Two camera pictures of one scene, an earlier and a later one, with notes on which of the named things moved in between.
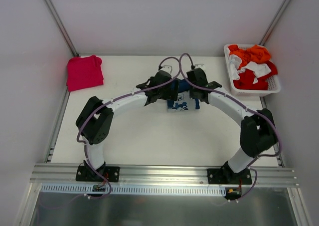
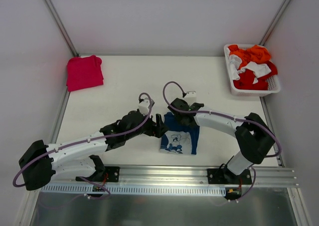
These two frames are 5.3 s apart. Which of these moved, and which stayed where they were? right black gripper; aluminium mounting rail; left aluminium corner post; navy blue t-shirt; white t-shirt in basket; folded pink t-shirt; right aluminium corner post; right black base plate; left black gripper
Moved: left black gripper; right black gripper; navy blue t-shirt
Stayed: left aluminium corner post; right aluminium corner post; folded pink t-shirt; right black base plate; white t-shirt in basket; aluminium mounting rail
